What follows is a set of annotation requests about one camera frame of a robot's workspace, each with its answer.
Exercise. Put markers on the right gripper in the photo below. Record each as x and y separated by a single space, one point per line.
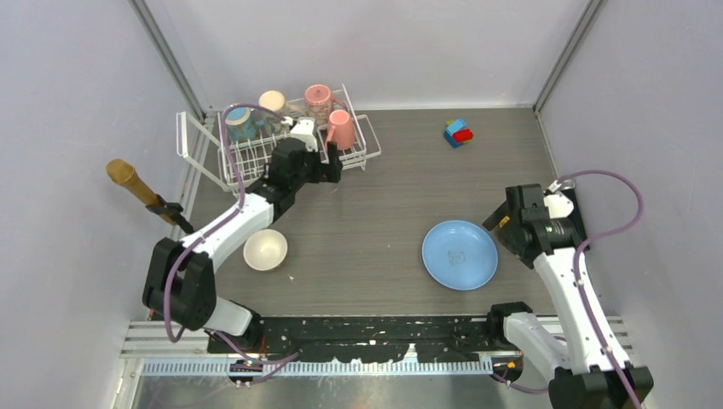
506 239

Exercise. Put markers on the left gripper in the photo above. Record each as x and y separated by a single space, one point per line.
324 172

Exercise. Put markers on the blue plate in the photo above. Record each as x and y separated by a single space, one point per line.
459 255

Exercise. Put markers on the cream floral bowl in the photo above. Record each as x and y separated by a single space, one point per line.
265 250

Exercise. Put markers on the gold microphone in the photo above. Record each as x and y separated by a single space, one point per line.
124 174

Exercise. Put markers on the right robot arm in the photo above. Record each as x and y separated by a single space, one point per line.
586 367

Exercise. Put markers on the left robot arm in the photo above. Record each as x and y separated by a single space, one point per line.
180 283

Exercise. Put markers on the pink mug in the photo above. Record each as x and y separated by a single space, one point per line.
341 129

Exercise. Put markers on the pink patterned cup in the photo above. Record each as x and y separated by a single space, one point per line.
320 102

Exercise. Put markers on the black microphone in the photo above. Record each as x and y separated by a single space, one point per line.
579 214

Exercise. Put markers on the cream floral cup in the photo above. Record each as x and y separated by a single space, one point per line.
275 101

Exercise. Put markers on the colourful toy blocks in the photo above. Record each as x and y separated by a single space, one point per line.
457 133

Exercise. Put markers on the blue mug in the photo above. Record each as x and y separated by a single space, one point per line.
244 124

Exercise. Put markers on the white wire dish rack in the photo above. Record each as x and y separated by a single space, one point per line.
201 146

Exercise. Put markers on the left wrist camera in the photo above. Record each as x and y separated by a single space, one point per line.
303 129

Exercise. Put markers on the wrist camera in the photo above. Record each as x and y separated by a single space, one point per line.
303 129
557 203

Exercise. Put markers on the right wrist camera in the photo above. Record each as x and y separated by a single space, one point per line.
557 203

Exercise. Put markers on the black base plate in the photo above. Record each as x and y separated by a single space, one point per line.
370 339

